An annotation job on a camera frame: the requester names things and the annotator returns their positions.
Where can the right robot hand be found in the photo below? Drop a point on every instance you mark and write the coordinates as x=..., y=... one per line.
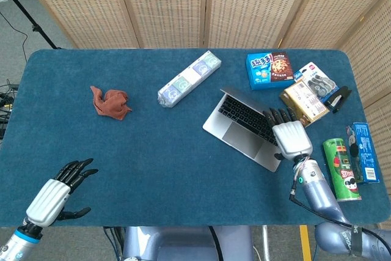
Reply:
x=291, y=138

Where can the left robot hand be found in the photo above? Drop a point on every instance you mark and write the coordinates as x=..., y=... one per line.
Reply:
x=49, y=203

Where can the grey laptop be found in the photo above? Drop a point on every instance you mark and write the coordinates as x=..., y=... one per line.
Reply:
x=241, y=138

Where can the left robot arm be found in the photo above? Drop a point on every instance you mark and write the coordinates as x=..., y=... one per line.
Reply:
x=15, y=242

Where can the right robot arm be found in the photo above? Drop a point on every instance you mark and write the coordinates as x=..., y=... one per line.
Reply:
x=320, y=193

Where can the gold printed box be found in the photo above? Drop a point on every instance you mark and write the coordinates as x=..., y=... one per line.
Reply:
x=305, y=102

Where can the green chips can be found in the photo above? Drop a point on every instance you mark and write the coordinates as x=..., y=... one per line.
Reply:
x=342, y=169

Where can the tape dispenser blister pack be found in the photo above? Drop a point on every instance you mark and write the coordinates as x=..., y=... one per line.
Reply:
x=317, y=82

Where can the black stapler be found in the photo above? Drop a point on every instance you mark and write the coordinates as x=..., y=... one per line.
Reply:
x=340, y=97

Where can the blue cookie box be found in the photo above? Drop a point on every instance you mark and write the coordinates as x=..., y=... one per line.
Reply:
x=268, y=71

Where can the blue biscuit box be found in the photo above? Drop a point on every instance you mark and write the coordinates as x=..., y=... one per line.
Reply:
x=365, y=151

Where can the blue table cloth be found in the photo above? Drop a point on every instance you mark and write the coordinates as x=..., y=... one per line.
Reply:
x=152, y=166

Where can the crumpled orange cloth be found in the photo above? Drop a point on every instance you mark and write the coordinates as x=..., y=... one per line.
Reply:
x=111, y=105

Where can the long white tissue pack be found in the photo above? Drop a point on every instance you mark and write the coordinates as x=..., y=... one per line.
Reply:
x=186, y=80

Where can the grey-blue robot torso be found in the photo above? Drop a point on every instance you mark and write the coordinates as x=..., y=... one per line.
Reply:
x=183, y=242

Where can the black tripod stand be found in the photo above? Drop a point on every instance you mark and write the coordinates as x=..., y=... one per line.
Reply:
x=36, y=28

